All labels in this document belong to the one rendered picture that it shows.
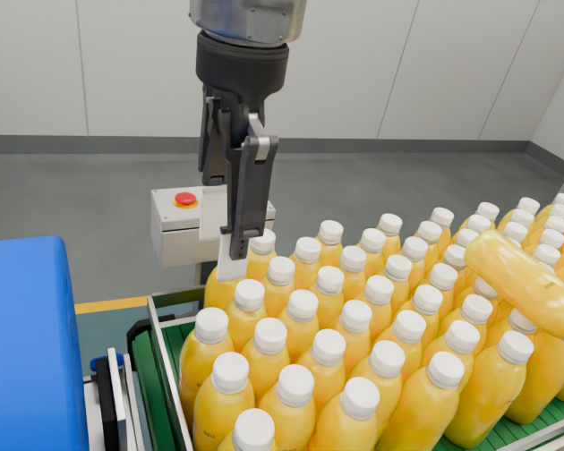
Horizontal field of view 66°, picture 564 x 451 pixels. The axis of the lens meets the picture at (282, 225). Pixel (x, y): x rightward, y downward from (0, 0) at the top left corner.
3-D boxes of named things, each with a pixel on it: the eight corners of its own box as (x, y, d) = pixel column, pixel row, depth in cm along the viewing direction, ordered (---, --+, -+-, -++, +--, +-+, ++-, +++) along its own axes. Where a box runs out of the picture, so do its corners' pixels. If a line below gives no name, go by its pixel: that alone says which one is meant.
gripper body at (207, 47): (185, 17, 37) (182, 122, 42) (215, 46, 31) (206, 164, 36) (268, 25, 40) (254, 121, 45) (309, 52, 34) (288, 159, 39)
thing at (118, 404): (100, 411, 60) (93, 351, 53) (119, 405, 61) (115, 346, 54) (108, 483, 53) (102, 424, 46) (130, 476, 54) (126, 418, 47)
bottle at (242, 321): (252, 362, 74) (268, 280, 63) (260, 399, 68) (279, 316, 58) (209, 367, 72) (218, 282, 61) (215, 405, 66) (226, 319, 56)
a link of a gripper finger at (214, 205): (203, 190, 46) (201, 186, 46) (200, 242, 50) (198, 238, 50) (231, 188, 47) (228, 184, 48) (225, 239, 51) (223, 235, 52)
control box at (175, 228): (149, 235, 82) (149, 188, 76) (250, 224, 90) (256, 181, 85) (160, 269, 75) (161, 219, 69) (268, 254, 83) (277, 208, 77)
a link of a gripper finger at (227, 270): (251, 220, 43) (253, 225, 42) (243, 274, 47) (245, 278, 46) (221, 223, 41) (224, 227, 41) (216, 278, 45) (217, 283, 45)
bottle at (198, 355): (183, 391, 67) (188, 305, 57) (228, 396, 68) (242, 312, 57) (172, 436, 61) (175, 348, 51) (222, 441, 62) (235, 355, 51)
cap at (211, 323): (198, 316, 56) (199, 306, 55) (228, 320, 56) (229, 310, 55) (192, 340, 52) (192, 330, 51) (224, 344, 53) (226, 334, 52)
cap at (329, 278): (317, 273, 67) (320, 264, 66) (342, 279, 67) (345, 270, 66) (313, 290, 64) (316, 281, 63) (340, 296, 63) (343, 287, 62)
